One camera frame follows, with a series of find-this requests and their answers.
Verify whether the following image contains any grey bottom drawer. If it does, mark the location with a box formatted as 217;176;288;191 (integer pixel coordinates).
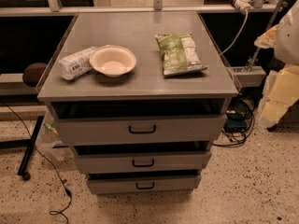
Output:
87;170;201;194

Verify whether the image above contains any white wrapped package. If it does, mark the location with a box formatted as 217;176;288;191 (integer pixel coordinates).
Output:
58;47;96;80

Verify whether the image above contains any black stand leg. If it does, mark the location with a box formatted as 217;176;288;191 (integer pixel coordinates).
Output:
17;116;43;181

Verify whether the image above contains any grey metal bracket box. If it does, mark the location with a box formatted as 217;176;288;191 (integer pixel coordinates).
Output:
227;66;266;89

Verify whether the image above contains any green chip bag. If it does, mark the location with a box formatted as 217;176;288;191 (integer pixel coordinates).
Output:
155;33;207;77

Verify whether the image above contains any grey middle drawer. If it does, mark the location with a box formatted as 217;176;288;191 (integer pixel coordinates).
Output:
71;142;211;174

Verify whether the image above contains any white power cable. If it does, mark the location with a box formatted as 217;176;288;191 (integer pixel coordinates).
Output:
219;7;249;57

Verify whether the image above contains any grey drawer cabinet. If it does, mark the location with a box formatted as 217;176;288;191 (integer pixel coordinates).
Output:
35;10;243;196

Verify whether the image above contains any black floor cable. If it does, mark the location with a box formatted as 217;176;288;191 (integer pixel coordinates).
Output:
3;103;74;224

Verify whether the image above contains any brown round object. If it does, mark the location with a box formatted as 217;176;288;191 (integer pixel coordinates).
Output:
22;63;47;87

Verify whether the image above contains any grey drawer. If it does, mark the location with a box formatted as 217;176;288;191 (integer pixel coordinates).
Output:
71;142;211;174
87;170;201;194
53;99;226;145

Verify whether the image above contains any grey top drawer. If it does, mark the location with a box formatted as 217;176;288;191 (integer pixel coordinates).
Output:
53;99;226;145

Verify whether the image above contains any black cable bundle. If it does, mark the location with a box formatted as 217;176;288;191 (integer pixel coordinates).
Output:
212;95;256;148

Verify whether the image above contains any diagonal metal rod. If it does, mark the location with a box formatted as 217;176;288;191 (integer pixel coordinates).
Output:
244;0;292;73

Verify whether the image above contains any white paper bowl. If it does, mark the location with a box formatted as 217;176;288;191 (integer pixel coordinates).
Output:
90;45;136;77

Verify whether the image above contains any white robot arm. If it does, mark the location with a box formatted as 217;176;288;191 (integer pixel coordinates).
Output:
254;0;299;128

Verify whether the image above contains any small green wrapper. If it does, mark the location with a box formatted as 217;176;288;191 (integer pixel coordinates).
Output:
44;123;59;136

